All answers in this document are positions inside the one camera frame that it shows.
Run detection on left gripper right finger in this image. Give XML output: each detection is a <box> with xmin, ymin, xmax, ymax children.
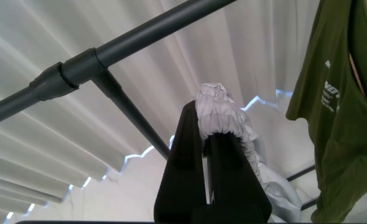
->
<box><xmin>205</xmin><ymin>131</ymin><xmax>273</xmax><ymax>223</ymax></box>

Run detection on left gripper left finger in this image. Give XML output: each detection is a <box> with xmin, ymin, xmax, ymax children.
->
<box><xmin>154</xmin><ymin>100</ymin><xmax>210</xmax><ymax>223</ymax></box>

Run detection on pale grey shorts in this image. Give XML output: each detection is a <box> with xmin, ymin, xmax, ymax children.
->
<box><xmin>194</xmin><ymin>82</ymin><xmax>303</xmax><ymax>223</ymax></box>

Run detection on green printed t-shirt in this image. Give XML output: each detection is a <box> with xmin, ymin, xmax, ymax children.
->
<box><xmin>285</xmin><ymin>0</ymin><xmax>367</xmax><ymax>223</ymax></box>

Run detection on black clothes rack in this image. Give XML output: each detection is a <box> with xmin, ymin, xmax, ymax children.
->
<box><xmin>0</xmin><ymin>0</ymin><xmax>367</xmax><ymax>212</ymax></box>

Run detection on pink clothes hanger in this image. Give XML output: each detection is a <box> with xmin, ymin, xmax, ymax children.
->
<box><xmin>348</xmin><ymin>52</ymin><xmax>367</xmax><ymax>97</ymax></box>

